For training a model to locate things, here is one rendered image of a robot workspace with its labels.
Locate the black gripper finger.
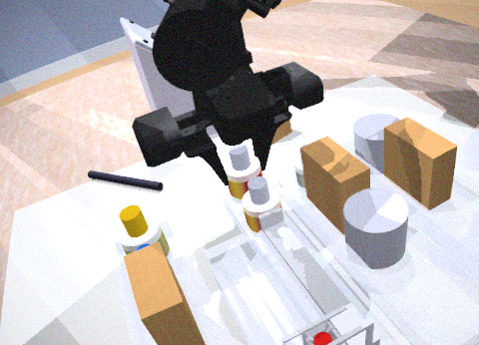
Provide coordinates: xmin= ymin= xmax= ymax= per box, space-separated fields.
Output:
xmin=183 ymin=134 xmax=229 ymax=186
xmin=251 ymin=111 xmax=293 ymax=172

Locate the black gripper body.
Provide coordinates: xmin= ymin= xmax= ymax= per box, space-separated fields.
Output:
xmin=131 ymin=37 xmax=324 ymax=168

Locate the white jar with yellow lid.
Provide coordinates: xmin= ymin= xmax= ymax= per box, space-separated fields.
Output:
xmin=118 ymin=205 xmax=172 ymax=262

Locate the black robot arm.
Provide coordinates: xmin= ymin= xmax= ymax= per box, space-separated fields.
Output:
xmin=151 ymin=0 xmax=293 ymax=146

